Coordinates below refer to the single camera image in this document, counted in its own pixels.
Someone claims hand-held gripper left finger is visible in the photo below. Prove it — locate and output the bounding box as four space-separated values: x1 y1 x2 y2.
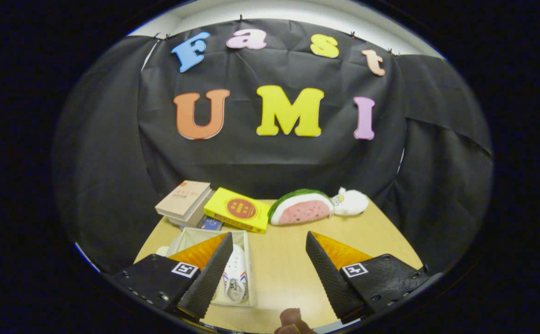
111 231 234 322

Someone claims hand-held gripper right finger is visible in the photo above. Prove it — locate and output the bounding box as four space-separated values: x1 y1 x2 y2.
305 231 431 324

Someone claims watermelon slice plush toy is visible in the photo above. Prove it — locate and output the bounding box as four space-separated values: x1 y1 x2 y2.
267 188 335 226

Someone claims beige fabric storage box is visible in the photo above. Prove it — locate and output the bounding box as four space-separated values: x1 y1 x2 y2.
156 226 255 307

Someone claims blue book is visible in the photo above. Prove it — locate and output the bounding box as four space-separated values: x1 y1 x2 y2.
196 215 225 231

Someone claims white plush toy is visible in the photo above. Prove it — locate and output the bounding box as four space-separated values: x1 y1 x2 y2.
331 186 371 217

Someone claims beige book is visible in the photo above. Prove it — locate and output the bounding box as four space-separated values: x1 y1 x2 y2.
154 180 213 221

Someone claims white canvas shoe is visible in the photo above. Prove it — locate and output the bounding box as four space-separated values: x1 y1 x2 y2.
222 244 250 304

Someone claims yellow book with red circle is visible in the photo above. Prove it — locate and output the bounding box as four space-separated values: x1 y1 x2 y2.
203 187 273 234

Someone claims grey book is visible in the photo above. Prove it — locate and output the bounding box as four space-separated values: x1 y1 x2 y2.
168 189 215 228

